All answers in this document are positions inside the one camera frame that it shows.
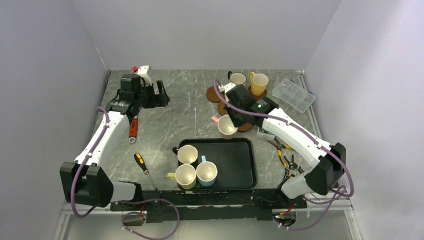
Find brown wooden coaster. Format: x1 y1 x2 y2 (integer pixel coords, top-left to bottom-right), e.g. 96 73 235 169
247 86 268 100
206 86 221 103
237 123 253 132
217 101 228 116

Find pink mug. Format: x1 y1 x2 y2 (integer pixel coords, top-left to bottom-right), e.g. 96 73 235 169
211 114 239 140

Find black plastic tray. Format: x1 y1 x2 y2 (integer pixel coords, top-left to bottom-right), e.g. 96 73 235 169
172 137 258 191

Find yellow black screwdriver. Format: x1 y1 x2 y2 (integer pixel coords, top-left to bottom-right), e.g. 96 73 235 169
133 152 159 192

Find white ribbed mug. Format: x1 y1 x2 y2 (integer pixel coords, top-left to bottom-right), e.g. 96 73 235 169
227 70 247 86

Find clear plastic organizer box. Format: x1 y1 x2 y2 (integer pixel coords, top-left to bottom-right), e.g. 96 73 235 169
271 78 317 113

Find pale yellow mug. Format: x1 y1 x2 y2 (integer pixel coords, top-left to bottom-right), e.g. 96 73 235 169
166 164 197 190

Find light blue mug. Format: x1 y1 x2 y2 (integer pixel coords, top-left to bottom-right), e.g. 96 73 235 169
196 155 218 187

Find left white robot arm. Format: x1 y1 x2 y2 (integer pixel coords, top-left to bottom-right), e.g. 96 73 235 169
59 73 170 210

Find yellow handled pliers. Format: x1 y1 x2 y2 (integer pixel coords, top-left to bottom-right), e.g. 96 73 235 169
267 137 292 168

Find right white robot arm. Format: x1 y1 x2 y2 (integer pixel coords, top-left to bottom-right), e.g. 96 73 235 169
214 83 347 208

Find black handled cream mug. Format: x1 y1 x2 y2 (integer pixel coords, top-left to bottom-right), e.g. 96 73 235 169
172 144 199 165

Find green screw bit box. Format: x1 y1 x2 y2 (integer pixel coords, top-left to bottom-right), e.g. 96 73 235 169
256 127 275 141

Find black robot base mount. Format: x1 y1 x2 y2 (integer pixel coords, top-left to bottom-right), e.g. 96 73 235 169
110 187 307 223

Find red handled adjustable wrench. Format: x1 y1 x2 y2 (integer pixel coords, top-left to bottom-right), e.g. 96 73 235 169
128 115 138 144

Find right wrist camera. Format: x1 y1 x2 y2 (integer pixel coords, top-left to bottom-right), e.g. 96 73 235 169
220 83 237 94

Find aluminium frame rail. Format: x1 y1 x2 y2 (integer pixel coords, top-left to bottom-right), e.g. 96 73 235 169
59 70 353 237

